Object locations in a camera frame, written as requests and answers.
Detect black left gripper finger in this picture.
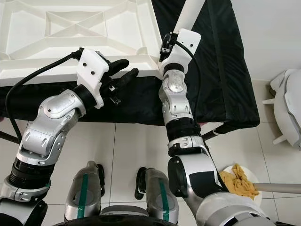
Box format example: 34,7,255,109
108,59,130,75
115,67,140,90

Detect white plastic table top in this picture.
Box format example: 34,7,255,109
0,0,165,88

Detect silver robot left leg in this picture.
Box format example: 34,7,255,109
65,160,104,221

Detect silver robot leg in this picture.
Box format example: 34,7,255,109
65,160,104,221
135,166,179,224

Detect silver robot right leg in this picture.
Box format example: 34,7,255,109
135,166,179,224

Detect white plastic furniture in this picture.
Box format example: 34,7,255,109
261,68,301,150

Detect black robot waist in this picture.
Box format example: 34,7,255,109
52,216,203,226

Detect yellow fried snacks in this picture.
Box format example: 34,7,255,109
220,164,259,197

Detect white bowl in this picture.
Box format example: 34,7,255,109
220,164,263,205

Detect grey metal pole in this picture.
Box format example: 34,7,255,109
252,183,301,194

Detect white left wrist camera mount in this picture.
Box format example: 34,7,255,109
77,47,113,109

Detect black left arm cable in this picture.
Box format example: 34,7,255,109
5,47,85,144

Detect black table frame bar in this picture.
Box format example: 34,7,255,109
0,131,22,144

